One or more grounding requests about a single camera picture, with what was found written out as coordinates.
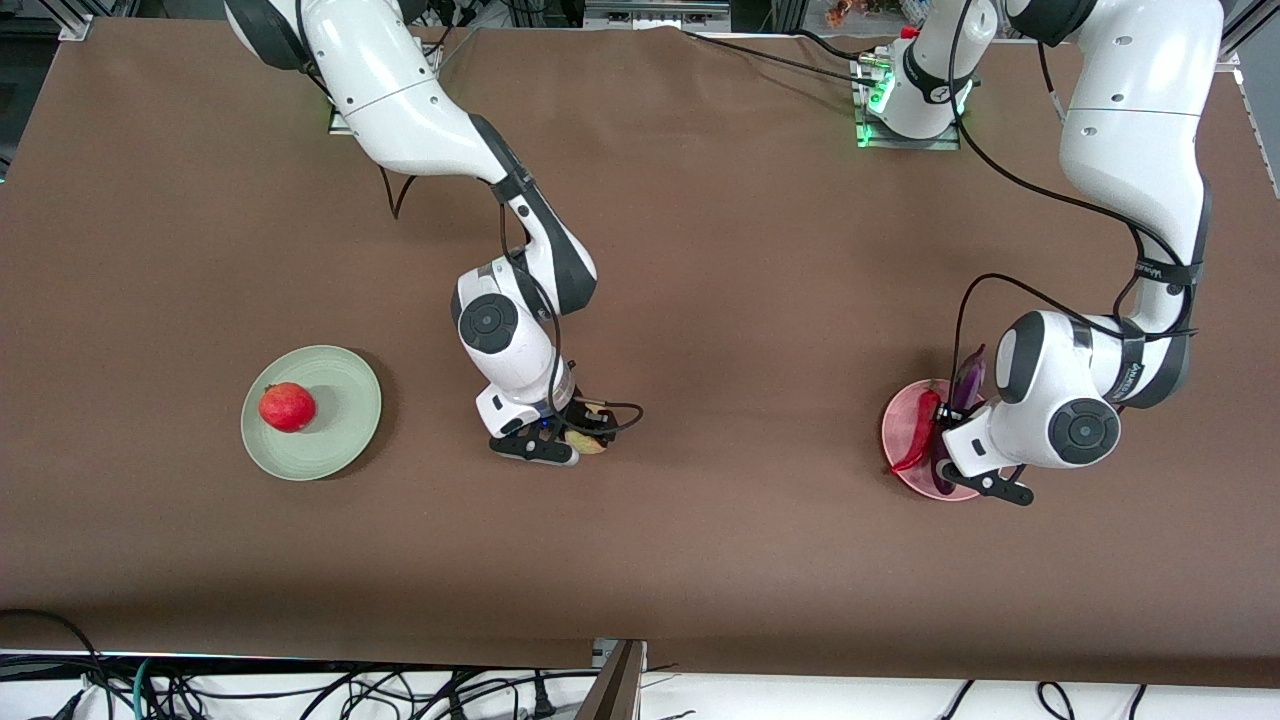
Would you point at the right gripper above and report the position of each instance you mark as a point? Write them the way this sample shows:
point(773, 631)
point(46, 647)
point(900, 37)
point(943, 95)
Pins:
point(578, 417)

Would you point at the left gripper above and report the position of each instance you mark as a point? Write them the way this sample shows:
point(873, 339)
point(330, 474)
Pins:
point(946, 424)

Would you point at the red chili pepper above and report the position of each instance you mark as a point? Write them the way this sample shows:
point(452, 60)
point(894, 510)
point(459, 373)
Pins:
point(915, 440)

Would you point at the purple eggplant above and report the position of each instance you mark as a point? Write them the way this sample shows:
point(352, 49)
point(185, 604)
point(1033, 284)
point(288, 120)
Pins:
point(970, 375)

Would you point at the red pomegranate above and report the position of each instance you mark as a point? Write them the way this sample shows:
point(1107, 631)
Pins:
point(287, 408)

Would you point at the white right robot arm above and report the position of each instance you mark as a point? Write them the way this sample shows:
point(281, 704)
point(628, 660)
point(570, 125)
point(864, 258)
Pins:
point(400, 100)

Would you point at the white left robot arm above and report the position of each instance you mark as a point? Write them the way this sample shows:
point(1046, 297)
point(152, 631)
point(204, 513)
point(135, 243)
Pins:
point(1130, 130)

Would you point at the pink plate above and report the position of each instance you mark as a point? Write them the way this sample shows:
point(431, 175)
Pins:
point(897, 420)

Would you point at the brown table cloth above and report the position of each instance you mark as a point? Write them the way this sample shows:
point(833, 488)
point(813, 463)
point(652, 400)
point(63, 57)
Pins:
point(640, 550)

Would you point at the light green plate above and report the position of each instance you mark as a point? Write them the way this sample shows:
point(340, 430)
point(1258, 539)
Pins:
point(340, 440)

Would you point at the brown beam under table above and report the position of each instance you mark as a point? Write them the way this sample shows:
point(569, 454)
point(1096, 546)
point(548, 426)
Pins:
point(612, 695)

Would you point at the colourful background items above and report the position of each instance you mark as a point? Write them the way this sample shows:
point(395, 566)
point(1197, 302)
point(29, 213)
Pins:
point(860, 10)

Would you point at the metal table edge bracket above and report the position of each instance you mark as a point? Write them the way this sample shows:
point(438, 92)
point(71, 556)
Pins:
point(603, 652)

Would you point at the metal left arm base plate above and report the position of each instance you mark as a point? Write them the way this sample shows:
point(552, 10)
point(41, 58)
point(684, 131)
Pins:
point(900, 143)

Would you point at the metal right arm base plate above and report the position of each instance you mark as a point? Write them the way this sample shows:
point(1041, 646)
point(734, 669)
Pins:
point(338, 127)

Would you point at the grey metal frame bar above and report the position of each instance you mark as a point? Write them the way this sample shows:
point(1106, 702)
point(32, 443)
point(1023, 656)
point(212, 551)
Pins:
point(655, 12)

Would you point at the aluminium frame profile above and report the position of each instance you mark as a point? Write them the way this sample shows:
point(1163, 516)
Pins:
point(1225, 50)
point(75, 22)

